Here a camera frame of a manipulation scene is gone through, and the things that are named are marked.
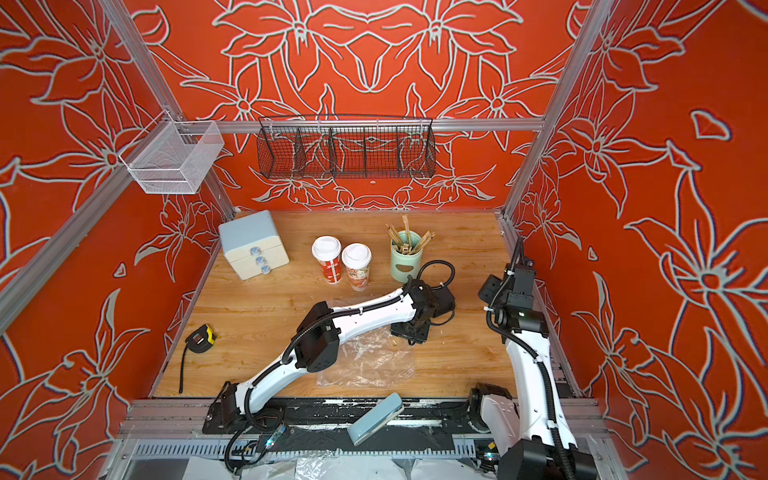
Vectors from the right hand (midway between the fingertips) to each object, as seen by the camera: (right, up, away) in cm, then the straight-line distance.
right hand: (497, 282), depth 79 cm
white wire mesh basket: (-97, +38, +13) cm, 105 cm away
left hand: (-22, -17, +6) cm, 28 cm away
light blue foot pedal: (-33, -31, -9) cm, 46 cm away
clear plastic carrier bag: (-34, -22, +3) cm, 40 cm away
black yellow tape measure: (-84, -18, +4) cm, 85 cm away
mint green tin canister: (-24, +7, +8) cm, 26 cm away
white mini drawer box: (-72, +10, +11) cm, 74 cm away
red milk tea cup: (-48, +9, +8) cm, 49 cm away
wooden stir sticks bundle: (-25, +10, +4) cm, 27 cm away
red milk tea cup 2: (-39, +6, +5) cm, 39 cm away
